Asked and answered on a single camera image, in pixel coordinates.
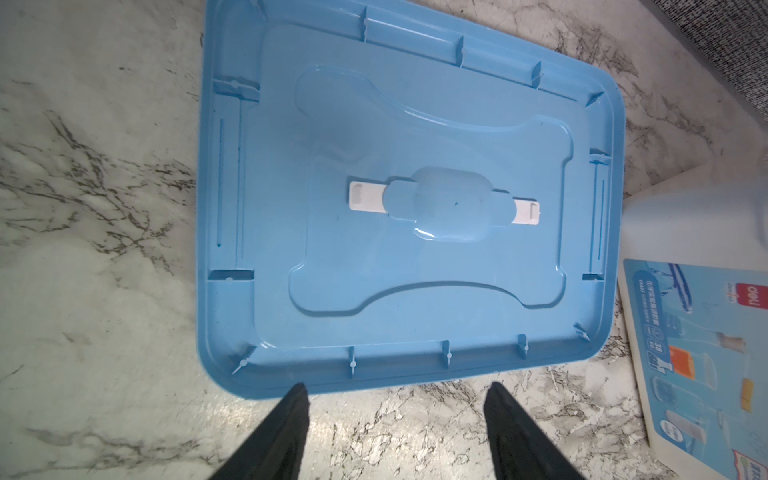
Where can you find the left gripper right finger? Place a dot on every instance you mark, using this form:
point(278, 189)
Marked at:
point(519, 448)

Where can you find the white plastic storage bin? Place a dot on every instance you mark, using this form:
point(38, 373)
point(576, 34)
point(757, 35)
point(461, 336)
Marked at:
point(693, 286)

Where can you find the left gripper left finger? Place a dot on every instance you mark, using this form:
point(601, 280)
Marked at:
point(275, 449)

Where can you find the blue plastic bin lid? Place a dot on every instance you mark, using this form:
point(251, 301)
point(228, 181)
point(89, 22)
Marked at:
point(390, 195)

